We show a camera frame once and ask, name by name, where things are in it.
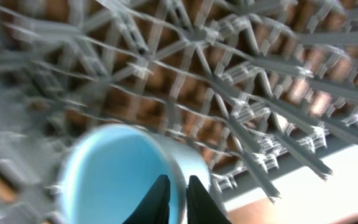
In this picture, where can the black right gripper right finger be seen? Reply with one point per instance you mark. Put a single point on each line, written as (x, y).
(201, 208)

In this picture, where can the blue cup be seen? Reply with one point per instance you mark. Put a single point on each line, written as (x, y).
(112, 167)

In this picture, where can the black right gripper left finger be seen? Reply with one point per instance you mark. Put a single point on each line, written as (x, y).
(154, 207)

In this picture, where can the grey dishwasher rack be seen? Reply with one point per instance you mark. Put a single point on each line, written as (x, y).
(265, 91)

